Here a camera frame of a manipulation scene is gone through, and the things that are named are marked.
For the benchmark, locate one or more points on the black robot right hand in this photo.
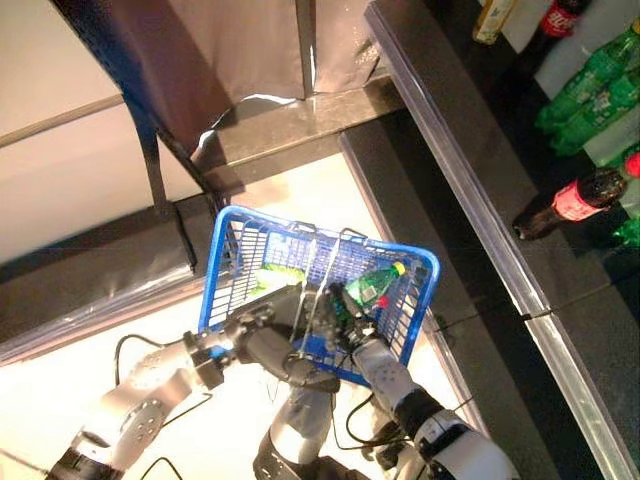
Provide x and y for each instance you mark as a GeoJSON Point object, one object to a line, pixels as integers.
{"type": "Point", "coordinates": [342, 322]}

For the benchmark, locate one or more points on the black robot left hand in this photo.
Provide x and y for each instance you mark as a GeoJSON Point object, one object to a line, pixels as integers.
{"type": "Point", "coordinates": [280, 350]}

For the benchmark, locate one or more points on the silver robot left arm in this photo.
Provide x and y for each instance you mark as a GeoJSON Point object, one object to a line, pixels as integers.
{"type": "Point", "coordinates": [145, 395]}

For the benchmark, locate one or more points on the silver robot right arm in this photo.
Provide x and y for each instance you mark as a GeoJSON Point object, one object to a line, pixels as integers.
{"type": "Point", "coordinates": [390, 375]}

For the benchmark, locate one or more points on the black shelf base plinth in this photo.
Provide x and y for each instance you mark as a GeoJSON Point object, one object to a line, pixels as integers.
{"type": "Point", "coordinates": [400, 210]}

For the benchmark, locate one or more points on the gray robot right leg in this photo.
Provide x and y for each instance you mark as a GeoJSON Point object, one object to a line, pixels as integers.
{"type": "Point", "coordinates": [400, 460]}

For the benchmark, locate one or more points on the black low display stand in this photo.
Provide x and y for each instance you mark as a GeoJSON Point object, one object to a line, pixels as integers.
{"type": "Point", "coordinates": [100, 270]}

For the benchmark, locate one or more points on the Coca-Cola bottle red cap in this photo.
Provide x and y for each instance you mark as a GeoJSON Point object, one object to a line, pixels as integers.
{"type": "Point", "coordinates": [575, 202]}
{"type": "Point", "coordinates": [557, 20]}

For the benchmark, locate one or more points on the brown fabric curtain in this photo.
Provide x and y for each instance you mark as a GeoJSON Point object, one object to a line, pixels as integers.
{"type": "Point", "coordinates": [225, 50]}

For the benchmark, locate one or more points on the yellow tea bottle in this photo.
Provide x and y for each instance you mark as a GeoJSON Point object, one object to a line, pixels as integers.
{"type": "Point", "coordinates": [492, 20]}

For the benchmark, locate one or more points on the black shelf with clear rail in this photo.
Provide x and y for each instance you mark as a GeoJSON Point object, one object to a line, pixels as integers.
{"type": "Point", "coordinates": [500, 165]}

